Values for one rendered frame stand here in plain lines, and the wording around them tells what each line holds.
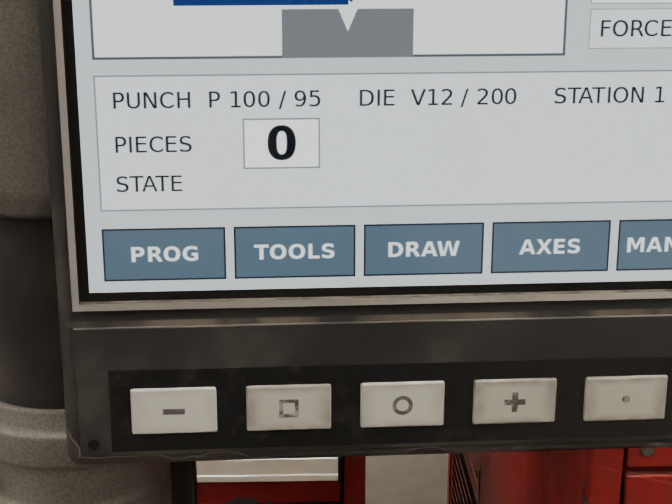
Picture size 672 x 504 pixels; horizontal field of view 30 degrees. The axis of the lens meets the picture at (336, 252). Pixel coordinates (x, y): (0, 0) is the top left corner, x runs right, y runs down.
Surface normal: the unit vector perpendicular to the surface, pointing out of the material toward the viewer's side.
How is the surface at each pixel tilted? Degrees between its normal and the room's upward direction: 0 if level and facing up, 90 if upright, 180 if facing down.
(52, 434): 49
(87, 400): 90
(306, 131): 90
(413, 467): 0
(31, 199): 90
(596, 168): 90
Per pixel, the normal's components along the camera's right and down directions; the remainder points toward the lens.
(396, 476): 0.00, -0.96
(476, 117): 0.07, 0.29
